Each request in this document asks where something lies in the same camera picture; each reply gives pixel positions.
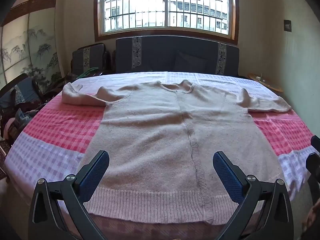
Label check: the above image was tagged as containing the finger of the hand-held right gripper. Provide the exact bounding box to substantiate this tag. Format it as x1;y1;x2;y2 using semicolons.
305;152;320;180
311;135;320;153

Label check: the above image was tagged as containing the pile of clothes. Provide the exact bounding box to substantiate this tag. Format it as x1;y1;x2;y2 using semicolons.
0;100;34;142

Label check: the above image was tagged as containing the green hose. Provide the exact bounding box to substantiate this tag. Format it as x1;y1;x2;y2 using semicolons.
79;67;100;77

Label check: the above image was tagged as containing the dark blue cushion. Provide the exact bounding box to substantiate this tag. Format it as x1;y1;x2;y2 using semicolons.
174;51;208;72

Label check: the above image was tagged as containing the person's right hand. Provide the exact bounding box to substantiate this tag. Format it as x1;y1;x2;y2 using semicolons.
303;202;320;233

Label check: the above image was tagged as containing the dark cushioned armchair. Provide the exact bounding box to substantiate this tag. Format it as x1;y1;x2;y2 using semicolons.
71;43;112;77

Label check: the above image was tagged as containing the patterned rug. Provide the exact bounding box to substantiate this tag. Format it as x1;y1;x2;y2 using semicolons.
0;139;12;180

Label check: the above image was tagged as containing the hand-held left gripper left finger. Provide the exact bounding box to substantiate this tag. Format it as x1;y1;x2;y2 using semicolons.
28;150;110;240

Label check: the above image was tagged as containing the barred window with wooden frame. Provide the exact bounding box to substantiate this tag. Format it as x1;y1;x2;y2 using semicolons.
94;0;240;42

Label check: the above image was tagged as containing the dark blue sofa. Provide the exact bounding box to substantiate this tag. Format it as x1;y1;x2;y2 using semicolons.
115;35;240;77

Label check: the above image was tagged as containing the pink and lilac checked bedsheet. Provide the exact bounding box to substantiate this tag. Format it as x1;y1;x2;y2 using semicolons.
4;71;317;240

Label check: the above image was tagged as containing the landscape painted folding screen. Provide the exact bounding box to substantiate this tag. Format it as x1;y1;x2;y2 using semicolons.
0;0;63;88

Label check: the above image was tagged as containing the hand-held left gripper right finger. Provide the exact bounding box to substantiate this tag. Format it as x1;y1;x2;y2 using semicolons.
212;151;294;240

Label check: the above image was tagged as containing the beige knit sweater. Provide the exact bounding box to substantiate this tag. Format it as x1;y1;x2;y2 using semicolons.
61;79;292;225

